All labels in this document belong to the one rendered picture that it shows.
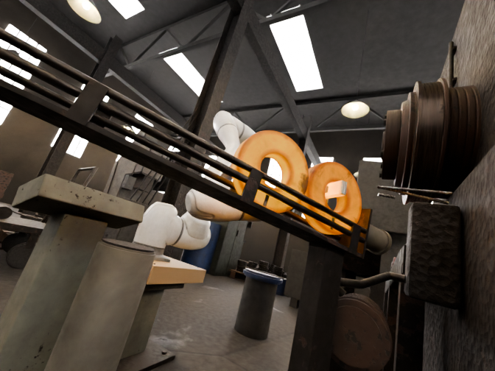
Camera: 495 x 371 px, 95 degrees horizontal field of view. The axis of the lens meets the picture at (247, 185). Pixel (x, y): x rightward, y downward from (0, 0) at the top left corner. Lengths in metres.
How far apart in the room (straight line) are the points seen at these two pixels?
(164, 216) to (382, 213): 3.07
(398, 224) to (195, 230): 2.95
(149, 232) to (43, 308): 0.59
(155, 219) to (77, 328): 0.70
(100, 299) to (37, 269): 0.18
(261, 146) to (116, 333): 0.44
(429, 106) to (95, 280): 0.99
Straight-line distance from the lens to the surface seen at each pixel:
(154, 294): 1.25
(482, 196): 0.66
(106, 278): 0.53
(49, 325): 0.72
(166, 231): 1.20
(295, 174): 0.45
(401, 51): 9.63
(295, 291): 3.43
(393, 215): 3.70
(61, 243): 0.66
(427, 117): 0.92
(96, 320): 0.55
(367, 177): 3.82
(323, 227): 0.48
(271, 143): 0.43
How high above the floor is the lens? 0.57
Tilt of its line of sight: 15 degrees up
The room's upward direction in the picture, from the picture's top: 15 degrees clockwise
